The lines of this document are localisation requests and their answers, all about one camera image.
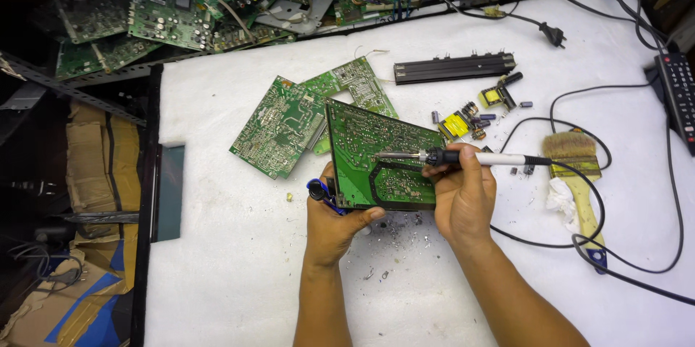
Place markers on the dark glass panel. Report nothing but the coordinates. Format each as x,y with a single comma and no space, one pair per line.
169,189

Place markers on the person's left hand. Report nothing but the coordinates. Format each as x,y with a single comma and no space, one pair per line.
326,233

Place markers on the large yellow transformer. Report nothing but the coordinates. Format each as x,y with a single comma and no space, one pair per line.
454,126

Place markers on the black remote control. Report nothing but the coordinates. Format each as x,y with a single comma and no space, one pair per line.
678,97

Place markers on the small purple capacitor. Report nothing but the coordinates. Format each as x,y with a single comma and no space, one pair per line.
525,104
487,116
435,116

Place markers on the torn taped cardboard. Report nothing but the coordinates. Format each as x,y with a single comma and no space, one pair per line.
92,173

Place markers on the wooden paint brush, blue tip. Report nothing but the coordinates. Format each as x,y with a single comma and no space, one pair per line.
575,162

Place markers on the black and white soldering iron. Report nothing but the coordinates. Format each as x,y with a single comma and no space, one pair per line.
505,159

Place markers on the large green circuit board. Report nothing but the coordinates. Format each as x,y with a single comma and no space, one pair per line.
277,127

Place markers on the brown copper coil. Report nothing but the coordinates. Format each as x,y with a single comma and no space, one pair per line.
478,134

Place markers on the small yellow transformer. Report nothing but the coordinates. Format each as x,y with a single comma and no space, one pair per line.
493,97

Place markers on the crumpled white tissue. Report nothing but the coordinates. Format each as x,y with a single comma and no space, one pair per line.
560,203

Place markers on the person's right hand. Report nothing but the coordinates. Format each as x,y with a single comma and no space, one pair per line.
466,205

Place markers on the blue desoldering pump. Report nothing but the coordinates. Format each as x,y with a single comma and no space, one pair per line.
317,190

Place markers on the scattered solder debris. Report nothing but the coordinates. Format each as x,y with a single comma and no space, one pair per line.
399,227

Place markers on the black cylindrical capacitor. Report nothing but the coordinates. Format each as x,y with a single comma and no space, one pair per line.
511,78

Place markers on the small black loose components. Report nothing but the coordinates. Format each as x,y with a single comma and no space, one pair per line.
524,170

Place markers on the long black heat sink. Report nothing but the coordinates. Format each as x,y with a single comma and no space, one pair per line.
453,68

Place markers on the slotted metal angle bar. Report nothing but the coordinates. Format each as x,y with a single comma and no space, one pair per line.
65,86

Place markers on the narrow green circuit board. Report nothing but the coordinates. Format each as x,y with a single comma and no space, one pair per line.
361,83

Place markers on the heap of scrap circuit boards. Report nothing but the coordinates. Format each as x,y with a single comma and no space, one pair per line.
174,10

